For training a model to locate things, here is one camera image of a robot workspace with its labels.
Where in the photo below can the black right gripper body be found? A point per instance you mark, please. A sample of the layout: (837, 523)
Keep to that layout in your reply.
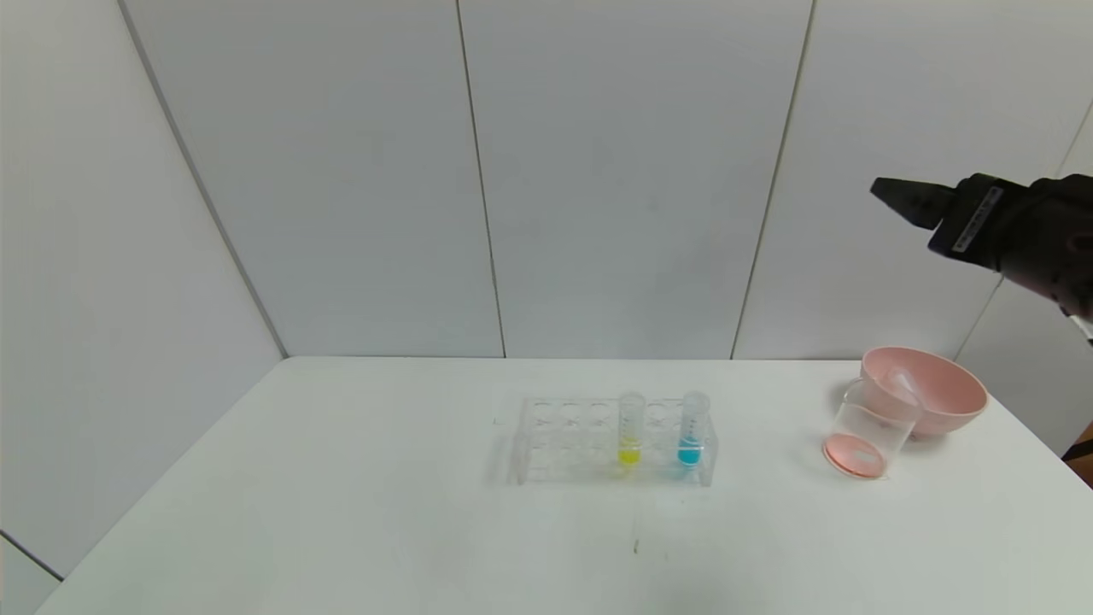
(973, 219)

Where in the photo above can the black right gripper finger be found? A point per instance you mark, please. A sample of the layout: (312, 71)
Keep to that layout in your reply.
(918, 203)

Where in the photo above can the yellow pigment test tube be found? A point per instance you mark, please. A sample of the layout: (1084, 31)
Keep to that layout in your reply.
(630, 448)

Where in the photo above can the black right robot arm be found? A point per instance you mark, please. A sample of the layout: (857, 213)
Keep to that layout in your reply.
(1055, 239)

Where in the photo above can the clear glass beaker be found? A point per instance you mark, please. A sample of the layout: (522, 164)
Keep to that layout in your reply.
(862, 444)

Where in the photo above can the blue pigment test tube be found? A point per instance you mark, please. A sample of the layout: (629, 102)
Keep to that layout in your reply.
(690, 448)

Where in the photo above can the clear acrylic test tube rack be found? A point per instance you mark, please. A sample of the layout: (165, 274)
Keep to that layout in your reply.
(581, 440)

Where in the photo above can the pink plastic bowl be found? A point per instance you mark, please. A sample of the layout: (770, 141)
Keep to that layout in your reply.
(952, 397)

